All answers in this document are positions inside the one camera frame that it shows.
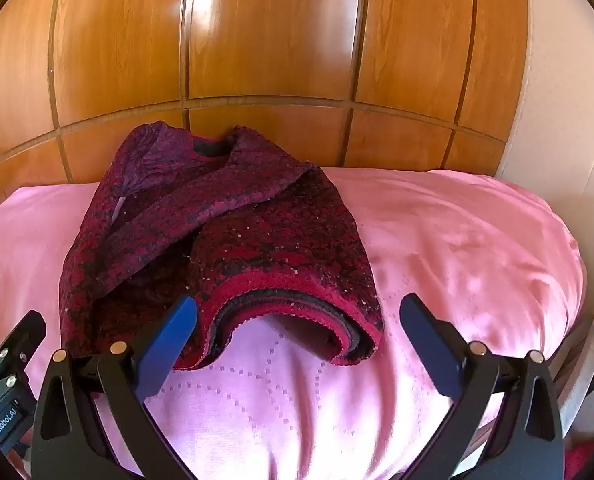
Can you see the dark red patterned garment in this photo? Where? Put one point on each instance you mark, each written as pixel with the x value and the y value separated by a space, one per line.
pixel 238 225

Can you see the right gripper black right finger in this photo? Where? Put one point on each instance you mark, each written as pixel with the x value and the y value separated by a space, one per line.
pixel 504 420

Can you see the wooden panelled headboard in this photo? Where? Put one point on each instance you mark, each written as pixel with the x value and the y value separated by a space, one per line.
pixel 395 84

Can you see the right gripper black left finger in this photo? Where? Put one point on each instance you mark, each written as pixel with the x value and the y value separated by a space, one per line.
pixel 122 399

